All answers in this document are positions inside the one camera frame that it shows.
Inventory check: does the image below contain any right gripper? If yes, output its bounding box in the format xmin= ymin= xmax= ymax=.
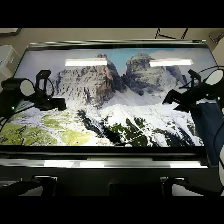
xmin=162 ymin=85 xmax=200 ymax=113

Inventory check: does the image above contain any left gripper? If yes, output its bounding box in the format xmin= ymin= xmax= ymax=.
xmin=33 ymin=88 xmax=67 ymax=112

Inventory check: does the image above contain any blue garment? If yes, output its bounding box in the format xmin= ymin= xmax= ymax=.
xmin=189 ymin=100 xmax=224 ymax=168

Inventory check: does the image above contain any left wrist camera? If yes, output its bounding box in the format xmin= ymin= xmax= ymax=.
xmin=35 ymin=69 xmax=55 ymax=98

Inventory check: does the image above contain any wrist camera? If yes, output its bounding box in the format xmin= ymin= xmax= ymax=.
xmin=35 ymin=69 xmax=55 ymax=98
xmin=187 ymin=68 xmax=203 ymax=89

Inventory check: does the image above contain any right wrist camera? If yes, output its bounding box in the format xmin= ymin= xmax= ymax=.
xmin=187 ymin=68 xmax=203 ymax=89

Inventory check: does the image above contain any black cable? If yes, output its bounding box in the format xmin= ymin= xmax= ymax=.
xmin=191 ymin=65 xmax=224 ymax=81

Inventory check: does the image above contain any silver frame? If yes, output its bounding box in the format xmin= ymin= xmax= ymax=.
xmin=0 ymin=155 xmax=224 ymax=197

